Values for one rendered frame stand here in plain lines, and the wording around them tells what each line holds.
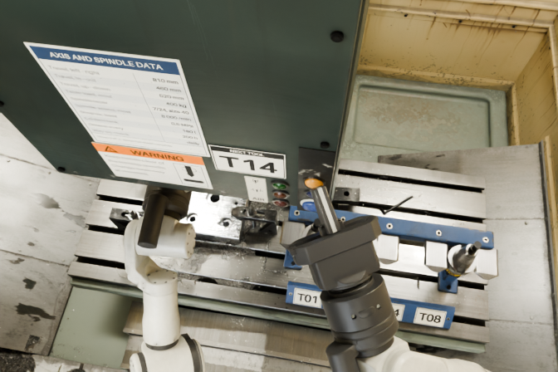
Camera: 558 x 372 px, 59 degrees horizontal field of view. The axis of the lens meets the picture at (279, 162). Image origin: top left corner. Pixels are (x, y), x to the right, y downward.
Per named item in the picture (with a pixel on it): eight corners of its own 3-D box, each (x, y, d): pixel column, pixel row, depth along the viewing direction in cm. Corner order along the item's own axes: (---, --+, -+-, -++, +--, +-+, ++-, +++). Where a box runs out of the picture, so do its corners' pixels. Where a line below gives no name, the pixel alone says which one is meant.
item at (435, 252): (447, 274, 110) (448, 273, 110) (423, 270, 111) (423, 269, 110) (447, 244, 113) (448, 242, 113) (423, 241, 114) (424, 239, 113)
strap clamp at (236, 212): (276, 234, 148) (275, 217, 134) (234, 227, 149) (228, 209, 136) (278, 224, 149) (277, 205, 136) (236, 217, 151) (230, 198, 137)
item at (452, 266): (475, 253, 113) (478, 250, 111) (471, 278, 111) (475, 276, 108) (447, 245, 114) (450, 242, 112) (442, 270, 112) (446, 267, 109)
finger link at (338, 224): (315, 186, 66) (329, 229, 67) (320, 188, 63) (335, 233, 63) (325, 183, 66) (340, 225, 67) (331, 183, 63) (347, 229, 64)
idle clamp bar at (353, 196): (357, 210, 151) (360, 202, 145) (272, 205, 152) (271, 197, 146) (357, 195, 153) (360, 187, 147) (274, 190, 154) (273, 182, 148)
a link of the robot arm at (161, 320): (183, 274, 101) (184, 357, 105) (131, 284, 96) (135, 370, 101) (199, 298, 92) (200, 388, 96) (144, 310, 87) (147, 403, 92)
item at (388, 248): (397, 266, 111) (398, 265, 111) (374, 262, 112) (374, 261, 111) (398, 237, 115) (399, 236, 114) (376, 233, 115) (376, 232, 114)
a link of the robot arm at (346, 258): (389, 219, 61) (418, 308, 62) (363, 210, 71) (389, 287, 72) (294, 255, 60) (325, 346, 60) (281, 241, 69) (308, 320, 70)
